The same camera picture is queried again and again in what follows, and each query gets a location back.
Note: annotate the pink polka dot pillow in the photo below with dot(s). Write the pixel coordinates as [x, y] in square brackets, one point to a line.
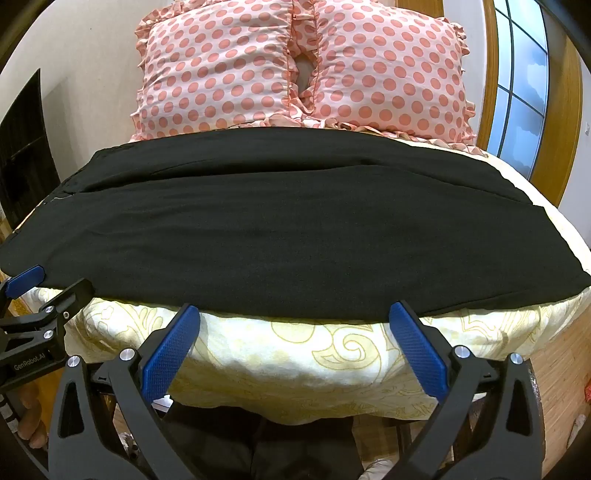
[388, 74]
[217, 69]

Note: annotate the person's left hand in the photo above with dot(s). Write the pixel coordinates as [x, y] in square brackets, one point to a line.
[32, 422]

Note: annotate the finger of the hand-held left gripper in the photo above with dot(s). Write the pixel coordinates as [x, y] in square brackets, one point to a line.
[76, 293]
[25, 278]

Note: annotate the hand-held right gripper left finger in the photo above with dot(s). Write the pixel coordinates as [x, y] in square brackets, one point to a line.
[171, 350]

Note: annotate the black cabinet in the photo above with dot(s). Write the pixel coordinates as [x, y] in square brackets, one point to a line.
[23, 143]

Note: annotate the black pants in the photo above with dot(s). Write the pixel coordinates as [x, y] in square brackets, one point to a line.
[277, 221]

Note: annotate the yellow patterned bed blanket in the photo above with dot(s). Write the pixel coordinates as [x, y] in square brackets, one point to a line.
[323, 369]

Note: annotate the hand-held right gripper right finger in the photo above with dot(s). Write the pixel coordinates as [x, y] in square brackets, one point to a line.
[418, 355]

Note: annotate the glass window panes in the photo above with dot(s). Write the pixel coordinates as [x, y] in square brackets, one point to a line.
[526, 69]

